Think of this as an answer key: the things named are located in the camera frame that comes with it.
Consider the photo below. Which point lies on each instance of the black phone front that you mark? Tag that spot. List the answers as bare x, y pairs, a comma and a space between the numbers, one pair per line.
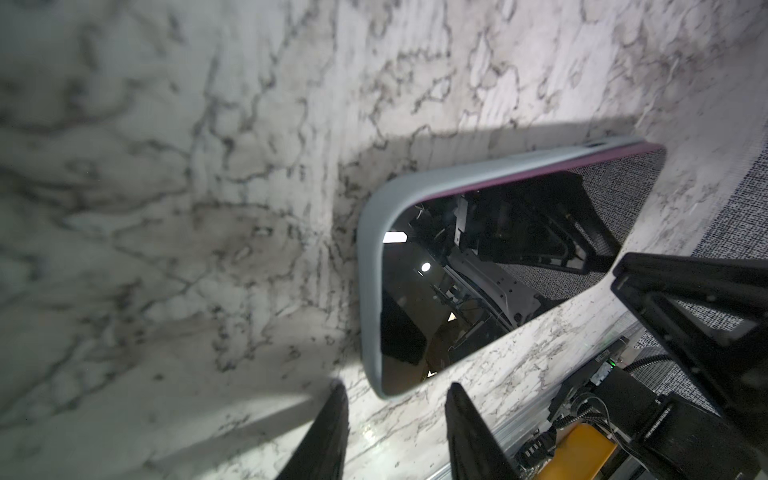
498, 258

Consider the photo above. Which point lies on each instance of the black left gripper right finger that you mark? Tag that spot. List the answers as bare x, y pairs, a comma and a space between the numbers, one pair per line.
473, 450

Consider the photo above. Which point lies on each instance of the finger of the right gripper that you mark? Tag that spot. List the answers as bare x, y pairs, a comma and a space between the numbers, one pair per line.
710, 315

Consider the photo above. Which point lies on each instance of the light blue phone case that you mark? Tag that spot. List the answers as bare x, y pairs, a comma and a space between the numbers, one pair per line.
384, 228

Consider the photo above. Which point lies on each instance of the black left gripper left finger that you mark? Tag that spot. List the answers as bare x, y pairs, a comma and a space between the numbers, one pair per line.
321, 453

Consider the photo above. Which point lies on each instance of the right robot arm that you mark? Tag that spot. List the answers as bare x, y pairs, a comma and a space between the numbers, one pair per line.
670, 436

